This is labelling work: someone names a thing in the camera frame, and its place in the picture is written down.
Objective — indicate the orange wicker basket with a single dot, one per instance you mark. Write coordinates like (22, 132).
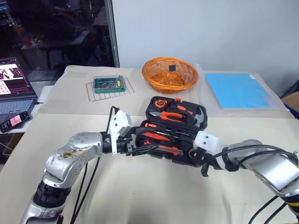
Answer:
(154, 80)

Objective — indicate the claw hammer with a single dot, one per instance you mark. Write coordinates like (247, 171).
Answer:
(200, 116)

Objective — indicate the small orange test pen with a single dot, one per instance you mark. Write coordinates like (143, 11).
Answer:
(147, 142)

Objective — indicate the black smartphone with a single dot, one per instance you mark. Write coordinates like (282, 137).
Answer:
(14, 121)

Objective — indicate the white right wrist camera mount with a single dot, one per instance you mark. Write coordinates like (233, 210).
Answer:
(208, 141)

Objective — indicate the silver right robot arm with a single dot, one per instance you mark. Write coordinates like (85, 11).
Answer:
(268, 168)

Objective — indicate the cardboard box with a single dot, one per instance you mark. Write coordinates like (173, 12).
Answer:
(293, 98)

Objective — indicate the green screwdriver bit box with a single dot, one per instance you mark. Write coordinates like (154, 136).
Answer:
(108, 85)

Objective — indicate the orange black tape measure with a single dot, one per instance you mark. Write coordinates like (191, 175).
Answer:
(160, 103)

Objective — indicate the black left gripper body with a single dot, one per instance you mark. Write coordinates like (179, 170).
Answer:
(125, 147)

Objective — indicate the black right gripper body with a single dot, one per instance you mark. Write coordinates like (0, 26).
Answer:
(201, 158)

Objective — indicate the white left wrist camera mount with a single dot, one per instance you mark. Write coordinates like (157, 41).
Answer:
(118, 123)

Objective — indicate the grey metal window post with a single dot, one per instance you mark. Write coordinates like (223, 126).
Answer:
(112, 35)

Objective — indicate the blue sheet in plastic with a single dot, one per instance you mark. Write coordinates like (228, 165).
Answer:
(283, 109)

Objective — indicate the orange black utility knife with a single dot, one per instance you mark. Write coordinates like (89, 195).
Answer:
(168, 149)

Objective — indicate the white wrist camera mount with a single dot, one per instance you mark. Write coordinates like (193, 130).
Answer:
(208, 141)
(118, 123)

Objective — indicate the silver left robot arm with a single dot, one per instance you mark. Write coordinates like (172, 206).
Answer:
(70, 158)

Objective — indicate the blue cutting mat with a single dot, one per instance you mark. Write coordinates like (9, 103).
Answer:
(236, 91)

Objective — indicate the small black square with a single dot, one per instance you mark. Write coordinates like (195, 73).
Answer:
(172, 68)

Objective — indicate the open laptop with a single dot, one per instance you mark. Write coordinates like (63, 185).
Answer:
(14, 102)

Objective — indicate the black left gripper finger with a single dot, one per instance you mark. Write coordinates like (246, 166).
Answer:
(144, 150)
(139, 130)

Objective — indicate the orange black screwdriver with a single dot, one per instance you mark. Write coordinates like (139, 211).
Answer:
(150, 125)
(156, 136)

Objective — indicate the black orange tool kit case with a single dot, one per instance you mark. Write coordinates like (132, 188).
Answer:
(184, 140)

